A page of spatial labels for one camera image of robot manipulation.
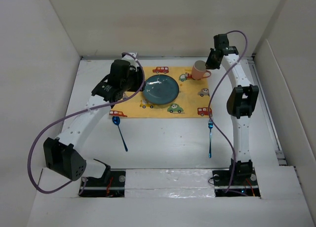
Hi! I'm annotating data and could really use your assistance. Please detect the pink and white cup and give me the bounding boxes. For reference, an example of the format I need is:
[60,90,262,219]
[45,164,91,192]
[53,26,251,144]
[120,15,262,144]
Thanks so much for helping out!
[192,60,211,80]

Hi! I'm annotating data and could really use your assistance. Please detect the dark teal ceramic plate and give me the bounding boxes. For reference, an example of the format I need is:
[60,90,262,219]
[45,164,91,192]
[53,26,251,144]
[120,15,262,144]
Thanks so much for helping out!
[143,74,180,105]

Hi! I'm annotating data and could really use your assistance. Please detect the blue metal fork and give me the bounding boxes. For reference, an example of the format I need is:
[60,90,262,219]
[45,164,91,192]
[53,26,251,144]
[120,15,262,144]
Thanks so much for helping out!
[208,118,213,158]

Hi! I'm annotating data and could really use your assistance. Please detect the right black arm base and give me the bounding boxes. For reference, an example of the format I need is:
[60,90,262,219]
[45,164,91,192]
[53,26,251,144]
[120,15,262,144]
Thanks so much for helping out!
[208,169,261,197]

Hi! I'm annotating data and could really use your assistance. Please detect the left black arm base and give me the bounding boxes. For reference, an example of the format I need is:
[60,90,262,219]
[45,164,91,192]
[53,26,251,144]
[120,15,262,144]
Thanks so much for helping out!
[79,169,126,198]

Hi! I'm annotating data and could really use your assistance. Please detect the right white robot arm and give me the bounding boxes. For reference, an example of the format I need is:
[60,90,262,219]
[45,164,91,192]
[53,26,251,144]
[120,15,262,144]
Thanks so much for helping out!
[205,33,259,185]

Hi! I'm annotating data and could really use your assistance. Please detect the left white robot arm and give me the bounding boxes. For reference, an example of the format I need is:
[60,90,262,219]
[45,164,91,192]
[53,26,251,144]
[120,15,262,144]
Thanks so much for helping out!
[43,53,144,186]

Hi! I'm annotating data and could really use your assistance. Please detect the blue metal spoon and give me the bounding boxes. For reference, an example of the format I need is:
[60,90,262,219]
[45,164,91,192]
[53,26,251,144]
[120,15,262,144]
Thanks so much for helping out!
[112,116,128,152]

